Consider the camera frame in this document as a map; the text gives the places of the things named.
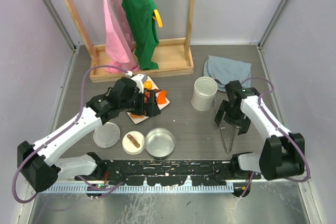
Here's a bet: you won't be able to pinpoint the white lid with leather strap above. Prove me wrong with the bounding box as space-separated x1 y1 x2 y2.
122 131 145 155

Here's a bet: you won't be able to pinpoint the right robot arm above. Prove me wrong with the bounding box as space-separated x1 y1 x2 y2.
214 80 310 180

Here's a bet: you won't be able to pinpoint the metal tongs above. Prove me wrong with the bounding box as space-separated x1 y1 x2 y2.
212 100 238 154

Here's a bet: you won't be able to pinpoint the blue denim cloth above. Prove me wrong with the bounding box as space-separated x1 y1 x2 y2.
203 56 251 92

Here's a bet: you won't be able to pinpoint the pink shirt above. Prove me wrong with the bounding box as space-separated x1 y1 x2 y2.
103 0 140 73

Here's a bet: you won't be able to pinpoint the white square plate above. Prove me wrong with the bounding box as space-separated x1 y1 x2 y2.
126 76 171 125

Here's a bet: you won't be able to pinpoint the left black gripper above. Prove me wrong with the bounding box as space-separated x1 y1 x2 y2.
120 89 160 117

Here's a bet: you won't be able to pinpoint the orange salmon slice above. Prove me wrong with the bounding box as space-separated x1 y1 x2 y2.
157 90 167 104

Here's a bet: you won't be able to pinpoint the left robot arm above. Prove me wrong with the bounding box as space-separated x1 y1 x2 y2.
17 74 146 193

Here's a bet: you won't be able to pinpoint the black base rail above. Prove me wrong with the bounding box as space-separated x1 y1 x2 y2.
75 158 263 187

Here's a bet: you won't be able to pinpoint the wooden clothes rack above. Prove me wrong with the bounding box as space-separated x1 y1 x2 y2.
64 0 195 82

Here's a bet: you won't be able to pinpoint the tall metal container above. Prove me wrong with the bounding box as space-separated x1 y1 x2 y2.
191 77 218 111

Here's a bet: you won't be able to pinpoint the yellow round food piece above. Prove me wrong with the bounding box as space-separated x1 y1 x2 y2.
144 81 153 90

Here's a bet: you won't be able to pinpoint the shallow round metal tin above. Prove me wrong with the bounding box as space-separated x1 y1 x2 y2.
145 128 176 161

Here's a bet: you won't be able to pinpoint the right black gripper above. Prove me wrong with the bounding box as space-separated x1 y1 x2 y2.
215 100 251 135

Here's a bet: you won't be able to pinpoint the green shirt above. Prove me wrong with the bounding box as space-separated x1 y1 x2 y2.
122 0 159 70

